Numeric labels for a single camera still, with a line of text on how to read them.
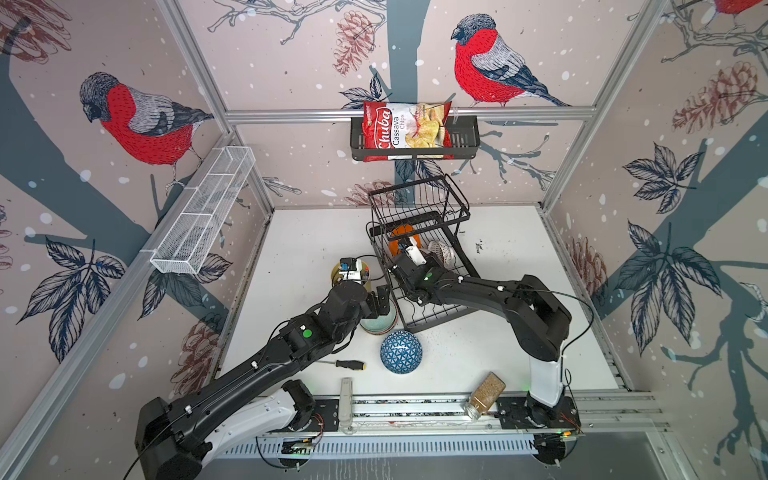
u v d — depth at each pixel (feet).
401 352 2.73
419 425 2.39
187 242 2.34
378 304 2.19
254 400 1.54
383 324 2.82
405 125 2.88
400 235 2.62
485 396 2.39
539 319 1.61
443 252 3.04
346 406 2.34
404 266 2.31
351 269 2.09
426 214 3.74
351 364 2.66
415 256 2.64
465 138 3.10
